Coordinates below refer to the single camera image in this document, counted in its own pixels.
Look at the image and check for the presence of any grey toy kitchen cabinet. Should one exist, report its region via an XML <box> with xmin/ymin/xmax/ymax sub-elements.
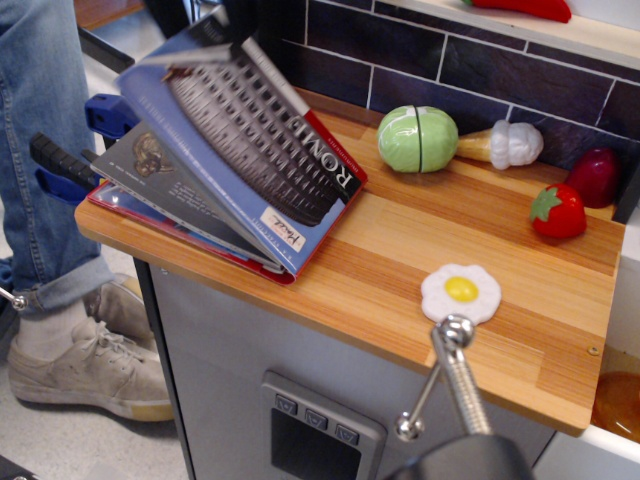
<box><xmin>132</xmin><ymin>257</ymin><xmax>557</xmax><ymax>480</ymax></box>

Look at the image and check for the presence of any Rome picture book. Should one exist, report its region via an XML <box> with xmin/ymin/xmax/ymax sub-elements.
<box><xmin>93</xmin><ymin>6</ymin><xmax>367</xmax><ymax>284</ymax></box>

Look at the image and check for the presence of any dark red toy fruit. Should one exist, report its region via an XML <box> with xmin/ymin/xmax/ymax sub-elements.
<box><xmin>565</xmin><ymin>147</ymin><xmax>622</xmax><ymax>209</ymax></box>

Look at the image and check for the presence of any toy ice cream cone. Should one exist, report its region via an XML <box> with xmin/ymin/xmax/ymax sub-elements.
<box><xmin>456</xmin><ymin>120</ymin><xmax>544</xmax><ymax>170</ymax></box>

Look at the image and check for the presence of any toy fried egg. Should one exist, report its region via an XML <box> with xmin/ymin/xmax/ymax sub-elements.
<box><xmin>421</xmin><ymin>264</ymin><xmax>502</xmax><ymax>325</ymax></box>

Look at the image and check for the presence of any beige sneaker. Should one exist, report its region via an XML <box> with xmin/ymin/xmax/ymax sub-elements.
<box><xmin>83</xmin><ymin>273</ymin><xmax>157</xmax><ymax>352</ymax></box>
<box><xmin>8</xmin><ymin>319</ymin><xmax>174</xmax><ymax>422</ymax></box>

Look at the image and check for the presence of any black office chair base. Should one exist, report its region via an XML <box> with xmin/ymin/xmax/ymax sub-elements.
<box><xmin>77</xmin><ymin>26</ymin><xmax>135</xmax><ymax>74</ymax></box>

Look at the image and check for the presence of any near beige sneaker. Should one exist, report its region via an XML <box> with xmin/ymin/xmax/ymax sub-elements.
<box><xmin>8</xmin><ymin>319</ymin><xmax>174</xmax><ymax>422</ymax></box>

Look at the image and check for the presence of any blue black bar clamp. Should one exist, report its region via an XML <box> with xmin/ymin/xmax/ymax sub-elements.
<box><xmin>29</xmin><ymin>94</ymin><xmax>140</xmax><ymax>206</ymax></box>

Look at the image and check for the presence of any red toy strawberry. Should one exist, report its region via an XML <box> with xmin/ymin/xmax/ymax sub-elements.
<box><xmin>529</xmin><ymin>183</ymin><xmax>587</xmax><ymax>238</ymax></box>

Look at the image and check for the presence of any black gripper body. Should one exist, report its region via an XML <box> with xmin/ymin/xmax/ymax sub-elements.
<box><xmin>143</xmin><ymin>0</ymin><xmax>196</xmax><ymax>39</ymax></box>

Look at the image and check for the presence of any grey oven control panel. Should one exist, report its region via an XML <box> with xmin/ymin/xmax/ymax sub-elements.
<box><xmin>261</xmin><ymin>371</ymin><xmax>387</xmax><ymax>480</ymax></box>

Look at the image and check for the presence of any red toy chili pepper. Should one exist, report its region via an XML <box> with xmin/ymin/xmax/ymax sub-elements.
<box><xmin>463</xmin><ymin>0</ymin><xmax>572</xmax><ymax>23</ymax></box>

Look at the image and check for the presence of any metal clamp screw handle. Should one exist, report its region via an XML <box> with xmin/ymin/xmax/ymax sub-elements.
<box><xmin>395</xmin><ymin>314</ymin><xmax>493</xmax><ymax>442</ymax></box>

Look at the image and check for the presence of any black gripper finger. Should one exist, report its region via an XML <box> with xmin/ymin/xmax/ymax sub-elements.
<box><xmin>222</xmin><ymin>0</ymin><xmax>259</xmax><ymax>41</ymax></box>

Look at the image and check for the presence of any blue jeans leg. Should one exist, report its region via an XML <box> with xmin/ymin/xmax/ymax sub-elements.
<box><xmin>1</xmin><ymin>1</ymin><xmax>112</xmax><ymax>318</ymax></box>

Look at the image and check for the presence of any black vertical side panel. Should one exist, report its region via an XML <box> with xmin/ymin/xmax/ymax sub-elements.
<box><xmin>257</xmin><ymin>0</ymin><xmax>307</xmax><ymax>86</ymax></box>

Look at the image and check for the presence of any green toy cabbage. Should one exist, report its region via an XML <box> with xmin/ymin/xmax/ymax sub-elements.
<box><xmin>377</xmin><ymin>105</ymin><xmax>459</xmax><ymax>173</ymax></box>

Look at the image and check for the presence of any small metal clamp knob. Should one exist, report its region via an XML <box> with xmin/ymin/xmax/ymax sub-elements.
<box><xmin>0</xmin><ymin>288</ymin><xmax>28</xmax><ymax>312</ymax></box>

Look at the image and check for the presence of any far beige sneaker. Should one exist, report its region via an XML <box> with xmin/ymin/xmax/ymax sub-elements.
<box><xmin>83</xmin><ymin>273</ymin><xmax>157</xmax><ymax>352</ymax></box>

